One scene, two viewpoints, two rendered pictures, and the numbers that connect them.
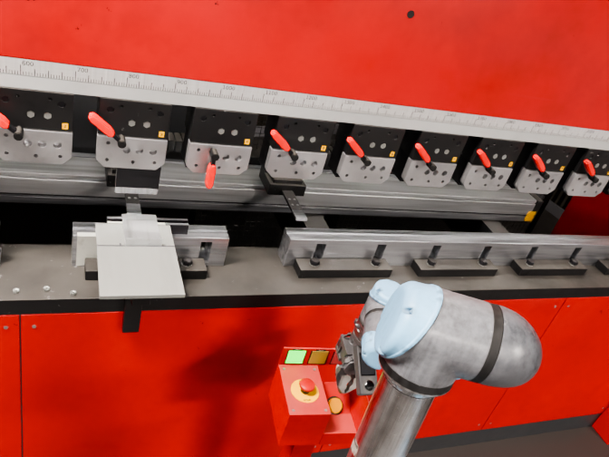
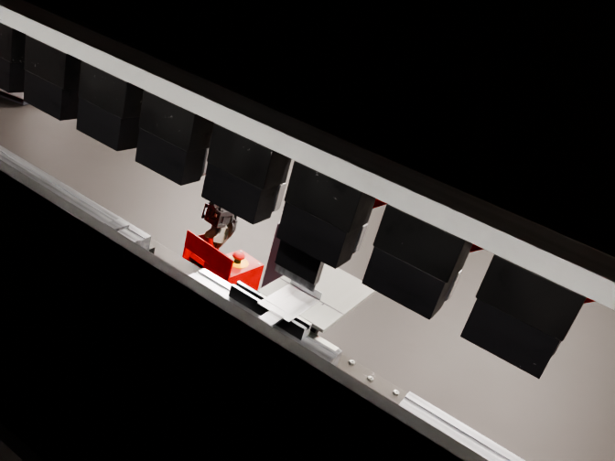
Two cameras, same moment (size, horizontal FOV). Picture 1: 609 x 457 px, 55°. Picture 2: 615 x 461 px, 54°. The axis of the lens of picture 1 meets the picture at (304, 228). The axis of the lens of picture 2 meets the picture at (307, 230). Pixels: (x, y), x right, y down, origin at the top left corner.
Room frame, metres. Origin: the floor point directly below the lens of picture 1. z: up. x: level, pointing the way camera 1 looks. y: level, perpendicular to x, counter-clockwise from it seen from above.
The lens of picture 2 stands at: (1.83, 1.28, 1.71)
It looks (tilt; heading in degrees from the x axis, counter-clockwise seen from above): 25 degrees down; 233
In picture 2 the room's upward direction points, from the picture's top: 16 degrees clockwise
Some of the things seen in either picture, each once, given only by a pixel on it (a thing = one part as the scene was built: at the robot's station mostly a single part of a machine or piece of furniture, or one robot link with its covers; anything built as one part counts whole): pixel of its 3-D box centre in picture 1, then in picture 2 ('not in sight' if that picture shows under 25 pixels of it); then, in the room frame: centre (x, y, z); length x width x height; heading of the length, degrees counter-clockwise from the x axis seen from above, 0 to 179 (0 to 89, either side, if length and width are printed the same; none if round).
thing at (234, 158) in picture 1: (218, 135); (246, 170); (1.26, 0.26, 1.26); 0.15 x 0.09 x 0.17; 118
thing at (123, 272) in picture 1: (138, 258); (319, 291); (1.05, 0.35, 1.00); 0.26 x 0.18 x 0.01; 28
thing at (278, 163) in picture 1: (295, 141); (176, 135); (1.36, 0.08, 1.26); 0.15 x 0.09 x 0.17; 118
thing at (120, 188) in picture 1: (138, 177); (299, 262); (1.19, 0.42, 1.13); 0.10 x 0.02 x 0.10; 118
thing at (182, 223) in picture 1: (148, 225); (269, 309); (1.20, 0.38, 0.99); 0.20 x 0.03 x 0.03; 118
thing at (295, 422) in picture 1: (318, 395); (222, 263); (1.04, -0.16, 0.75); 0.20 x 0.16 x 0.18; 111
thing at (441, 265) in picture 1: (455, 267); not in sight; (1.60, -0.50, 0.89); 0.30 x 0.05 x 0.03; 118
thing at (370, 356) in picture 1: (388, 342); not in sight; (0.94, -0.24, 1.08); 0.11 x 0.11 x 0.08; 1
